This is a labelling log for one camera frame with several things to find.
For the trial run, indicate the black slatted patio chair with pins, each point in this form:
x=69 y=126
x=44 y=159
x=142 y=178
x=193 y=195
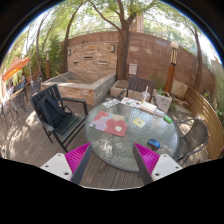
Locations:
x=70 y=127

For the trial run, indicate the patterned grey card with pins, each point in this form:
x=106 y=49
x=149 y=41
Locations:
x=111 y=103

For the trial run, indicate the white planter box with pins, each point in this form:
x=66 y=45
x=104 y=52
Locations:
x=162 y=100

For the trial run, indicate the curved wooden bench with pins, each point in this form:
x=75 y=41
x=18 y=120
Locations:
x=200 y=107

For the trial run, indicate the colourful printed sheet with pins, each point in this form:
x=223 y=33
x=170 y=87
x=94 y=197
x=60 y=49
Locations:
x=131 y=102

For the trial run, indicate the green marker tube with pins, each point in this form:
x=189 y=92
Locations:
x=167 y=119

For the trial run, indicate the plastic cup with straw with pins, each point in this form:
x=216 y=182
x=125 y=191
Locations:
x=146 y=95

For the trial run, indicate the round glass table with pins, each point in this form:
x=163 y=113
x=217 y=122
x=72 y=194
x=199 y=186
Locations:
x=117 y=151

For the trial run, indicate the wooden lamp post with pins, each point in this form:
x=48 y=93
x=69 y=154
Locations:
x=172 y=66

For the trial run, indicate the white book stack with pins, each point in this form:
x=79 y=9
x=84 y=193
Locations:
x=148 y=107

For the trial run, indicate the dark wooden chair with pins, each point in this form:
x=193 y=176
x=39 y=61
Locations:
x=139 y=85

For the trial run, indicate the black backpack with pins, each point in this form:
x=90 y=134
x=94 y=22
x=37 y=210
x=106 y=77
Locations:
x=51 y=112

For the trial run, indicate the blue computer mouse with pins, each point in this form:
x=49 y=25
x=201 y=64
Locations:
x=154 y=144

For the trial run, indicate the yellow square coaster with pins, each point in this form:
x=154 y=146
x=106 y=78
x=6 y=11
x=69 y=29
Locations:
x=139 y=122

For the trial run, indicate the metal mesh chair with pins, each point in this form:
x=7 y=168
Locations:
x=17 y=103

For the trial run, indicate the grey wicker chair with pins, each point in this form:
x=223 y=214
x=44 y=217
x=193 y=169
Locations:
x=193 y=141

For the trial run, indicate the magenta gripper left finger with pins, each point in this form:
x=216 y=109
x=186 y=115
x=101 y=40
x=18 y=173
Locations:
x=70 y=166

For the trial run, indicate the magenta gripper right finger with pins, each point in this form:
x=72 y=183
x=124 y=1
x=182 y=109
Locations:
x=153 y=166

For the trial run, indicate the orange patio umbrella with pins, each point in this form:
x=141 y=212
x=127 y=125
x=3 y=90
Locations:
x=16 y=65

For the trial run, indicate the central tree trunk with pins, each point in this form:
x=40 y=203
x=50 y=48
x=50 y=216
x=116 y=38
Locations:
x=122 y=52

